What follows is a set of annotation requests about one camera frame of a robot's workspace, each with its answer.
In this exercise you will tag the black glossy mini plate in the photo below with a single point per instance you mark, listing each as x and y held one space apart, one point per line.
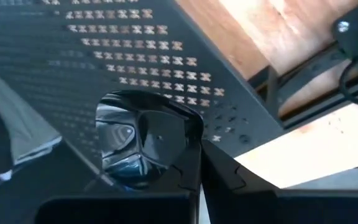
163 137

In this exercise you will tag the black perforated metal rack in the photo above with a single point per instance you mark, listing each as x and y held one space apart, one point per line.
42 46

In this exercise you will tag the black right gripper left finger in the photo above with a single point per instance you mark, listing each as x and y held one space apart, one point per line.
120 208

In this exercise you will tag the person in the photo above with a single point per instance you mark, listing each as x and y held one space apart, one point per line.
17 124

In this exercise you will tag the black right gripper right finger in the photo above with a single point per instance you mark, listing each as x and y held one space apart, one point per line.
259 205

